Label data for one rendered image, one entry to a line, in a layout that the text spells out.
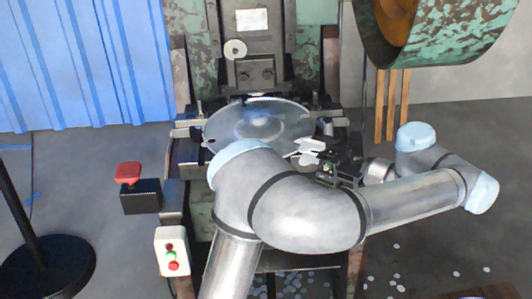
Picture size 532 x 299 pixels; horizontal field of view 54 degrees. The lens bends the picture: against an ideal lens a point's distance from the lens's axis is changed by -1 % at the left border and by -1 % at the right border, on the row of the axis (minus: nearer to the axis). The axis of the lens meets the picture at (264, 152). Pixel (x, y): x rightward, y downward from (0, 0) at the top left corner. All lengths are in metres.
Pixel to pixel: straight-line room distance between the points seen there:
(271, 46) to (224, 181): 0.55
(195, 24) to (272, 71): 0.22
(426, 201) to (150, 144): 2.01
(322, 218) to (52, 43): 2.18
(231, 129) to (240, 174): 0.58
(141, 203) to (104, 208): 1.07
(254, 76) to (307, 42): 0.33
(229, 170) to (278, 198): 0.11
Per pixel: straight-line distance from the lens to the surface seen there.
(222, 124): 1.41
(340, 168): 1.20
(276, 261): 1.67
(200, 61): 1.61
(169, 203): 1.40
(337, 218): 0.76
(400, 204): 0.87
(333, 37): 1.70
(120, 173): 1.34
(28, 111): 3.02
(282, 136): 1.34
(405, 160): 1.10
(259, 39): 1.30
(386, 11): 1.40
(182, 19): 1.23
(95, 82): 2.83
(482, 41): 1.12
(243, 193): 0.80
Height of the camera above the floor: 1.56
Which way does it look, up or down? 37 degrees down
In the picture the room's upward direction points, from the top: 4 degrees counter-clockwise
